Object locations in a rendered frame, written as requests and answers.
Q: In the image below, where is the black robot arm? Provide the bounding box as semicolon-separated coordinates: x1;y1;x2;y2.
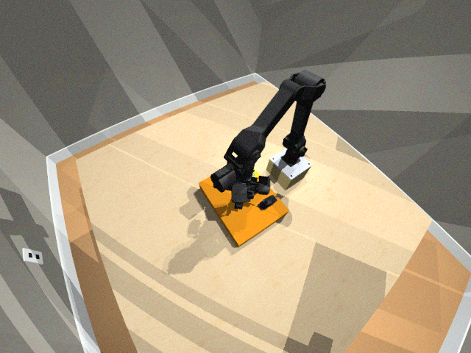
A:
210;70;326;203

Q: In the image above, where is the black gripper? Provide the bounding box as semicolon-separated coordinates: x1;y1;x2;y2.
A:
238;176;271;196

